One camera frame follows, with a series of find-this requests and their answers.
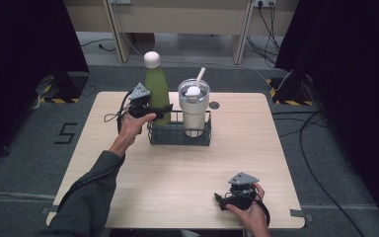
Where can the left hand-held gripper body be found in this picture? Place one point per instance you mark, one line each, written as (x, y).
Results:
(139, 102)

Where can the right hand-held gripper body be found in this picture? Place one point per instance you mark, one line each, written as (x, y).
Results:
(242, 192)

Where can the green bottle with white cap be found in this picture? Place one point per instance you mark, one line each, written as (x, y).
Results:
(156, 89)

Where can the white tumbler with straw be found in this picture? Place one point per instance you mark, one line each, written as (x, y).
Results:
(194, 108)

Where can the person's left hand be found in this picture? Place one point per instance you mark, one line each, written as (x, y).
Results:
(131, 128)

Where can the person's right hand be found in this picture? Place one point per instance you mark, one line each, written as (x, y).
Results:
(255, 219)

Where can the round grey table grommet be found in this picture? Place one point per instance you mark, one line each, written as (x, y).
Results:
(214, 105)

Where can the grey tape strip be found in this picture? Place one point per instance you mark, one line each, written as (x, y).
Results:
(47, 210)
(301, 214)

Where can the stand base with hazard tape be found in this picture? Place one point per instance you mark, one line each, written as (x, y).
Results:
(291, 95)
(66, 94)

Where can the beige desk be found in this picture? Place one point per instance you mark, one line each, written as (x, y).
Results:
(210, 19)

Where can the black curtain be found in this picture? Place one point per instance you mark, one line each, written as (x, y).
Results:
(352, 82)
(16, 65)

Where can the white wall socket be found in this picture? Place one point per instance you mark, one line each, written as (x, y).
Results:
(265, 3)

